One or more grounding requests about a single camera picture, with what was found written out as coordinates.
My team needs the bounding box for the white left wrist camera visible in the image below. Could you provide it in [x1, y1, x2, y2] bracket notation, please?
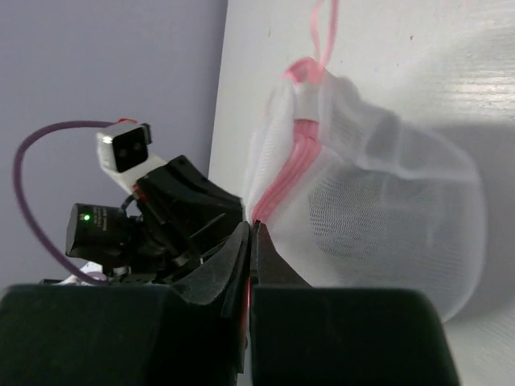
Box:
[96, 119, 167, 195]

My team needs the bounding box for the pink trimmed mesh laundry bag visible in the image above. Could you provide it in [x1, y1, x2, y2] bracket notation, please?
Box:
[242, 2, 487, 320]

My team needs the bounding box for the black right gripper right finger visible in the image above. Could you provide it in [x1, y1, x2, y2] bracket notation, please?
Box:
[249, 222, 311, 362]

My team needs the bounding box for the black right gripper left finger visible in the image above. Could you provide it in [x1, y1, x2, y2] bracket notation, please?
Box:
[173, 221, 249, 362]

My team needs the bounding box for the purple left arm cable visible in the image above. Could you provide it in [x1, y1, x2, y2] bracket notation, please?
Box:
[14, 118, 136, 287]

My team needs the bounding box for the black bra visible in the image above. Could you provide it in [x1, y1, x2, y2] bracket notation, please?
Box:
[308, 169, 444, 264]

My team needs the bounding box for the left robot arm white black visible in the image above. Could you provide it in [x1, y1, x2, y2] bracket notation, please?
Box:
[65, 156, 243, 285]

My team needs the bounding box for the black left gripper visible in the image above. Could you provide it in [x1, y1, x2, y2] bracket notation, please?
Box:
[132, 155, 243, 273]

